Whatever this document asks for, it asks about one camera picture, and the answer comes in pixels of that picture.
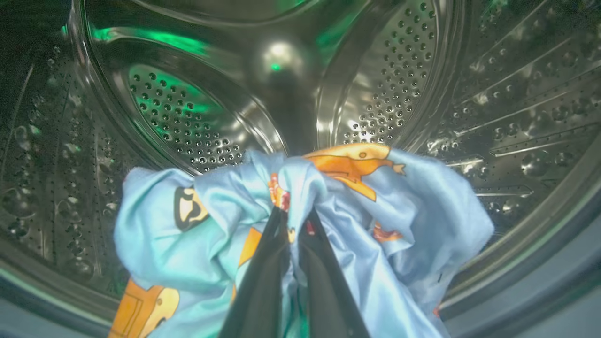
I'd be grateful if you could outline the blue cartoon print garment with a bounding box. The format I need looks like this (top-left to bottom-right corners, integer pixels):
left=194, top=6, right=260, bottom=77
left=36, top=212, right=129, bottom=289
left=109, top=143, right=494, bottom=338

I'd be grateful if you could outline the steel washing machine drum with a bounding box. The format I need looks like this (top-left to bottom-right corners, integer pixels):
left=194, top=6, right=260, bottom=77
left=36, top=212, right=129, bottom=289
left=0, top=0, right=601, bottom=301

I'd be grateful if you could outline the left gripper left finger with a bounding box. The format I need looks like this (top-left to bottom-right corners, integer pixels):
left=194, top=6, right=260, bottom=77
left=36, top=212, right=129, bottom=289
left=218, top=207, right=294, bottom=338

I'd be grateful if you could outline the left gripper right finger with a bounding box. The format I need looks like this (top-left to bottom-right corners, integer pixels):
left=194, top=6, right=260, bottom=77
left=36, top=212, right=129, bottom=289
left=299, top=210, right=371, bottom=338

